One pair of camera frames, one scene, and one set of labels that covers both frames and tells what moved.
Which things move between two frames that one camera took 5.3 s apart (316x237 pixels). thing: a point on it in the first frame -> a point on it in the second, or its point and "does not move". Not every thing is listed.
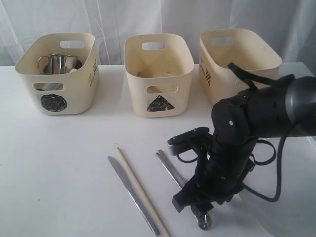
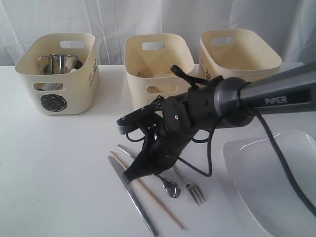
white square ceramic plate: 294,214 does not move
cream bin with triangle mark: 159,66 does not move
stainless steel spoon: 203,219 -> 171,188
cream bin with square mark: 243,48 does not move
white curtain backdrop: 288,27 does not move
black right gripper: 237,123 -> 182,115
